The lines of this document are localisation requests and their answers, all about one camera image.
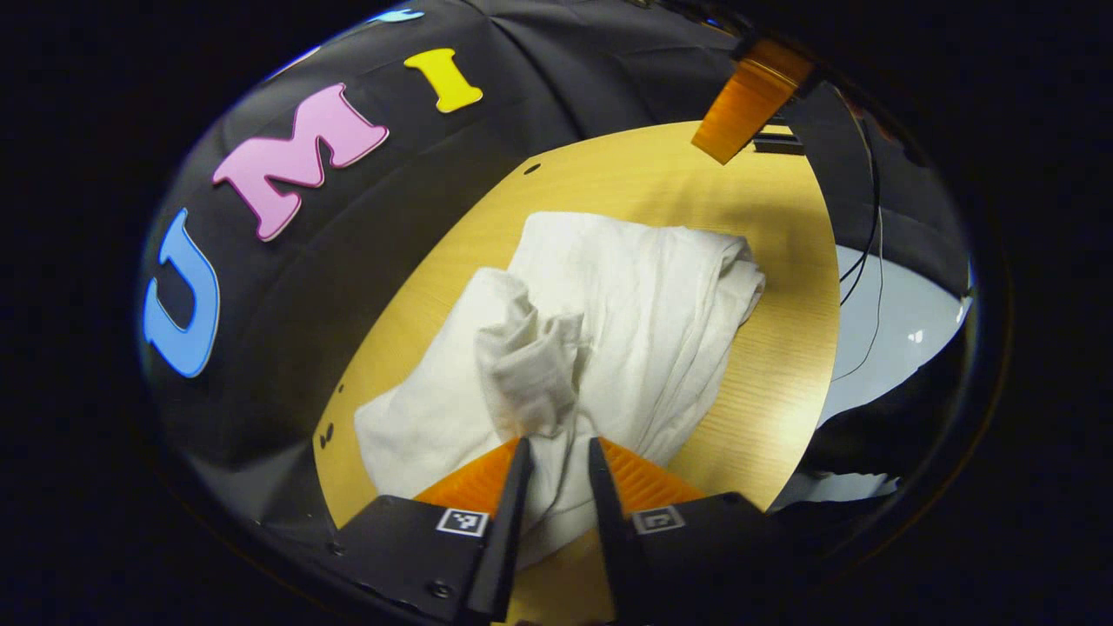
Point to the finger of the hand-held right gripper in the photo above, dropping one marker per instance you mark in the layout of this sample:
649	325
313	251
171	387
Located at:
748	104

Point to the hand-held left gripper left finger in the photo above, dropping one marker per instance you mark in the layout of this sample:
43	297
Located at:
509	530

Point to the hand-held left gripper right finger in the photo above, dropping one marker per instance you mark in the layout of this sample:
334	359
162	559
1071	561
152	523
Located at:
613	530

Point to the white jeans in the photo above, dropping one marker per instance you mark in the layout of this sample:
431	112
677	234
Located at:
643	304

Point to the black backdrop cloth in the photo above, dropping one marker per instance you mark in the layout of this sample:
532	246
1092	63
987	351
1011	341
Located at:
565	78

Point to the black table bracket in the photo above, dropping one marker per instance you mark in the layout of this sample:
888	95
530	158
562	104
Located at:
776	143

